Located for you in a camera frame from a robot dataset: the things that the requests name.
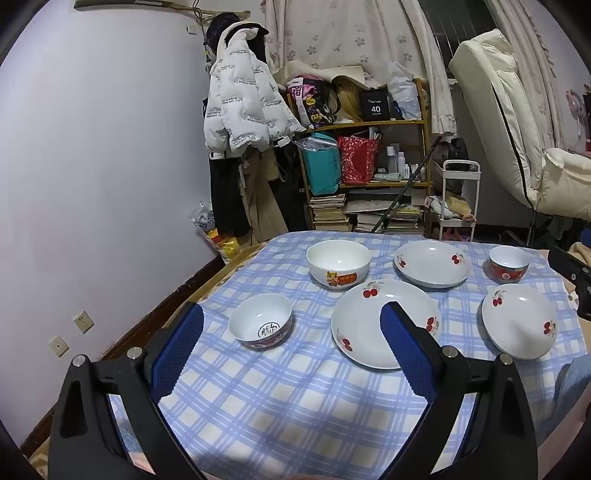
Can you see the black tripod stand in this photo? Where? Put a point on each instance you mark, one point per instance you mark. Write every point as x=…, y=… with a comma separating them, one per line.
x=531, y=230

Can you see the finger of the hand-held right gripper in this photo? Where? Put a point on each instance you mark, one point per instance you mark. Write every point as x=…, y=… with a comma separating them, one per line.
x=565, y=263

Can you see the small patterned white bowl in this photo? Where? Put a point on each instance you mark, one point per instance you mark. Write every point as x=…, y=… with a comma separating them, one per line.
x=258, y=321

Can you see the stack of old books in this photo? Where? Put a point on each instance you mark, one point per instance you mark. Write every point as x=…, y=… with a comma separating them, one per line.
x=330, y=212

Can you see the black hanging pants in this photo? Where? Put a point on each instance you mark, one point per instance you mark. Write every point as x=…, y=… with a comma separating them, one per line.
x=228, y=194

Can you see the dark cap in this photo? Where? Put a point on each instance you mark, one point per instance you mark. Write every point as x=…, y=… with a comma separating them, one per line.
x=231, y=25

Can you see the white puffer jacket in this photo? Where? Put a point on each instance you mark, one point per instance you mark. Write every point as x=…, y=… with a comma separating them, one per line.
x=244, y=97

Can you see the pile of books and magazines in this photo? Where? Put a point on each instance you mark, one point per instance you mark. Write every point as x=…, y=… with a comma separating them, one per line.
x=397, y=219

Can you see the large white bowl orange label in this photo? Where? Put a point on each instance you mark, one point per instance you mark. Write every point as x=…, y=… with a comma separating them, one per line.
x=339, y=263

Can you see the white trolley cart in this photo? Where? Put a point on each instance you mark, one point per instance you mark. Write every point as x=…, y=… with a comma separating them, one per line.
x=475, y=194

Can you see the person's right leg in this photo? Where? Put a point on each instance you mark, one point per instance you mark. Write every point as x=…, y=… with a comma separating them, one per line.
x=575, y=387

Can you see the yellow wooden shelf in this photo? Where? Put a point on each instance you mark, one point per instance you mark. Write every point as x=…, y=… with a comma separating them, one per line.
x=427, y=152

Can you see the wooden table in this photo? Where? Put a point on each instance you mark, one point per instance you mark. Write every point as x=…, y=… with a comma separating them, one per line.
x=184, y=295

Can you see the beige hanging garment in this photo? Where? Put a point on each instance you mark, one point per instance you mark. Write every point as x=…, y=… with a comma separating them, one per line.
x=263, y=198

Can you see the white cherry print plate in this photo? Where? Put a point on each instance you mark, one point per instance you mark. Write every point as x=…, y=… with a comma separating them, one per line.
x=519, y=323
x=364, y=332
x=431, y=265

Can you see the teal bag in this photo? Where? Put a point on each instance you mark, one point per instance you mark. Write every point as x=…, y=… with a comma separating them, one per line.
x=322, y=166

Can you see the colourful patterned bag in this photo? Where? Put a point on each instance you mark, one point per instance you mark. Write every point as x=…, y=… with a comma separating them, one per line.
x=311, y=101

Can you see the floral white curtain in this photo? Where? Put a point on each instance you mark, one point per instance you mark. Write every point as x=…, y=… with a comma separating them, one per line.
x=531, y=50
x=351, y=37

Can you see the red bag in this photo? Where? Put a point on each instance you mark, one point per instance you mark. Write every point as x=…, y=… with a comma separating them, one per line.
x=358, y=159

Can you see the clear plastic bag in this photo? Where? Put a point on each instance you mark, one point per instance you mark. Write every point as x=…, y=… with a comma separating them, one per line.
x=404, y=90

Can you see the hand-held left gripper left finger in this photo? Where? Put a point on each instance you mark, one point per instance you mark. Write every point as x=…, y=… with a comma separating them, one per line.
x=181, y=348

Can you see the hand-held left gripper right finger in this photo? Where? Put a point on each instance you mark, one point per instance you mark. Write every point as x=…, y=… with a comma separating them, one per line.
x=405, y=346

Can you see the beige blanket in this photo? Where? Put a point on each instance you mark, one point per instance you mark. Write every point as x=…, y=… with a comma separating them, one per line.
x=581, y=254

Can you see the wooden wall rack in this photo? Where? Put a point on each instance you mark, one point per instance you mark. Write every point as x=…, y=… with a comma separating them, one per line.
x=124, y=4

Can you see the dark long pole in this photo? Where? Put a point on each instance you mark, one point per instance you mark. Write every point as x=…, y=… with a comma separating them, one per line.
x=406, y=184

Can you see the small red bowl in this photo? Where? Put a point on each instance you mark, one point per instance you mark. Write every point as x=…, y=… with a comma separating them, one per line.
x=508, y=265

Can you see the blue plaid tablecloth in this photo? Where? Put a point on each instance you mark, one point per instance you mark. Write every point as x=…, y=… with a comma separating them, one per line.
x=286, y=406

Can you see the plastic bag with yellow contents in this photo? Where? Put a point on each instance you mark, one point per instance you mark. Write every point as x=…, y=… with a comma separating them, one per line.
x=221, y=240

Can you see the group of small bottles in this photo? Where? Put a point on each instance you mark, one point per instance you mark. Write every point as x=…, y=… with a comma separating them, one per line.
x=401, y=161

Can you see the black hanging garment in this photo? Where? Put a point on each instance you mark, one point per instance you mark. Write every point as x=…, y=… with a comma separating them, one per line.
x=291, y=184

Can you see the yellow paper package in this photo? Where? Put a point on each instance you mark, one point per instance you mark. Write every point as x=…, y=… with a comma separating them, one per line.
x=457, y=203

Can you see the beige wall socket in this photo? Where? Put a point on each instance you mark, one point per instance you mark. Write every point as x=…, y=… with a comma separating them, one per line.
x=59, y=346
x=84, y=321

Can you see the black box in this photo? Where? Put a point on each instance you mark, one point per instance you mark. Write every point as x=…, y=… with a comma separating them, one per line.
x=377, y=105

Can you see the cream recliner chair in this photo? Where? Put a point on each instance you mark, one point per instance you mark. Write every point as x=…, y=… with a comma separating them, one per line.
x=498, y=120

